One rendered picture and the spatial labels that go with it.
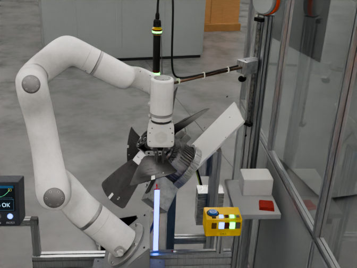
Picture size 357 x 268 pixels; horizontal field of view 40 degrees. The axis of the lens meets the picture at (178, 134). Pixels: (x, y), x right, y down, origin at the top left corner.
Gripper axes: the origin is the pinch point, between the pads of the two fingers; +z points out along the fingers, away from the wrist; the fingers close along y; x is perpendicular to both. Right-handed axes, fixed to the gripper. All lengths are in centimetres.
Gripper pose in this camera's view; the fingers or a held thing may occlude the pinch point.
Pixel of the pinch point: (160, 156)
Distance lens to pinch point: 186.8
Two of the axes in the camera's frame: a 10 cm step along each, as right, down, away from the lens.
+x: -0.8, -4.2, 9.0
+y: 10.0, 0.0, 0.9
